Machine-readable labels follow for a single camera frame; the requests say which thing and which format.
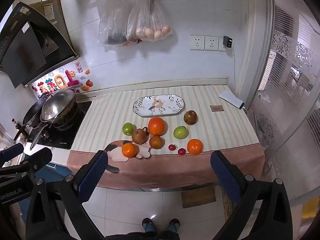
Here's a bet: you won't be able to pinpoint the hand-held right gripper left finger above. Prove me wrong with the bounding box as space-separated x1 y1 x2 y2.
26 150 108 240

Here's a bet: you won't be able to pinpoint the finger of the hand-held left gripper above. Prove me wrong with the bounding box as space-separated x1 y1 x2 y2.
10 147 53 180
0 143 25 160

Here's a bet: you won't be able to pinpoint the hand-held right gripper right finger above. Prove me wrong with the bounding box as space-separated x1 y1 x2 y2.
210 151 293 240

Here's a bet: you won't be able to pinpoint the small orange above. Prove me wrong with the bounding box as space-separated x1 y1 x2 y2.
187 139 203 155
122 143 137 158

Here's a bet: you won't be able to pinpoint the green apple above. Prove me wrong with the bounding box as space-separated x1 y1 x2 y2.
173 126 188 139
122 123 134 136

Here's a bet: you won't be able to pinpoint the brown pear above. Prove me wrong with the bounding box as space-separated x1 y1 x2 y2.
149 135 164 150
132 127 150 145
184 110 198 125

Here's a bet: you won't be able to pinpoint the large orange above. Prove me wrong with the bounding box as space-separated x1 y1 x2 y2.
148 117 166 136

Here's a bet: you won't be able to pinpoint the floral ceramic plate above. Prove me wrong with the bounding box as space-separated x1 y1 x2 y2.
133 94 186 117

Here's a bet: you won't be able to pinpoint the blue cabinet door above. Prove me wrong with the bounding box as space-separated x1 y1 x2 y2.
32 162 75 180

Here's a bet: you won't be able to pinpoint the dark sauce bottle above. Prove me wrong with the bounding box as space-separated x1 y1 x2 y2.
11 119 25 137

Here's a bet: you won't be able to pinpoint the brown cardboard piece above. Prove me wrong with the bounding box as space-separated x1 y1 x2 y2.
181 185 217 209

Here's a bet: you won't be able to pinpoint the striped cat print tablecloth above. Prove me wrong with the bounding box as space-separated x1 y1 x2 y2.
67 84 265 189

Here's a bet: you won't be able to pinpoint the black frying pan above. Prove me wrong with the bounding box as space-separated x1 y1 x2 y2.
14 94 54 143

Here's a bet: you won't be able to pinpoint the glass wok lid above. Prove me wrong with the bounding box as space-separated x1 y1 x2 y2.
40 87 76 123

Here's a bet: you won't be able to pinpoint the blue slipper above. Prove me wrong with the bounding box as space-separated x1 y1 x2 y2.
142 218 157 233
166 218 181 233

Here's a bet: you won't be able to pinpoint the black range hood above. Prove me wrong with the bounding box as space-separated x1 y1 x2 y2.
0 1 81 89

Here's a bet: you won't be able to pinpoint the patterned glass sliding door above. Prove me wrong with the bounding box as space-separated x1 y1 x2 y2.
247 0 320 205

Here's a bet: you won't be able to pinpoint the clear plastic bag dark contents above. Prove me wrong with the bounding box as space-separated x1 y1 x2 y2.
98 0 130 47

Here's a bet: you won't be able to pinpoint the pile of eggs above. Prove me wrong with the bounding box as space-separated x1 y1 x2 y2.
135 24 172 41

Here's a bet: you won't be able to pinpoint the clear plastic bag of eggs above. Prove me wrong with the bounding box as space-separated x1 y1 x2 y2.
126 0 173 42

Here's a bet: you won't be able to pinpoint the colourful letter wall sticker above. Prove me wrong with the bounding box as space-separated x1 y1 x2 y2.
31 69 82 98

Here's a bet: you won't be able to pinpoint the white wall socket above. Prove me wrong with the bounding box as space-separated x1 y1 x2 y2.
219 37 232 52
189 35 205 51
204 36 219 51

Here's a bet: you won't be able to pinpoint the stainless steel hood duct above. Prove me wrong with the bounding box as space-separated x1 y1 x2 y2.
29 0 72 57

